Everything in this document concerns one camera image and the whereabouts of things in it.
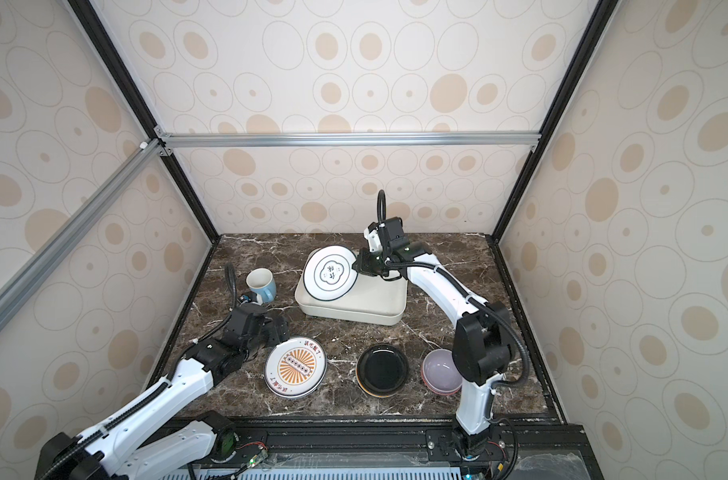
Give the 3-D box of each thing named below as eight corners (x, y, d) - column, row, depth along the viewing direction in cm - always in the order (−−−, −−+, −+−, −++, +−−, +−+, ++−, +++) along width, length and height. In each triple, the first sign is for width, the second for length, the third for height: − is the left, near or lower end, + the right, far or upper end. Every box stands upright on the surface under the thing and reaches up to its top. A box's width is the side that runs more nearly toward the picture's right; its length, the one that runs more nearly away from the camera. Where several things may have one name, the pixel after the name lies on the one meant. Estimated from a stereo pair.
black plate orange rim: (356, 397, 83) (355, 393, 80) (357, 349, 92) (357, 344, 89) (409, 397, 83) (410, 393, 80) (405, 349, 92) (406, 344, 89)
